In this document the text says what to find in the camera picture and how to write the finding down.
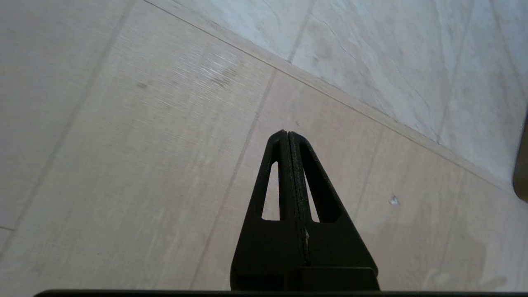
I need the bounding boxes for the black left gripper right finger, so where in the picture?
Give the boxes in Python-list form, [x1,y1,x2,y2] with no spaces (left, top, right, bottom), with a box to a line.
[288,131,380,291]

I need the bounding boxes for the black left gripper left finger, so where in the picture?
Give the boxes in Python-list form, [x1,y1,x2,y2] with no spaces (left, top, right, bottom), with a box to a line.
[229,130,306,291]

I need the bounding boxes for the pink cabinet with grey base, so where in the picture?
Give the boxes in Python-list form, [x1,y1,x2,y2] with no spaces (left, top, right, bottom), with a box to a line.
[512,109,528,203]

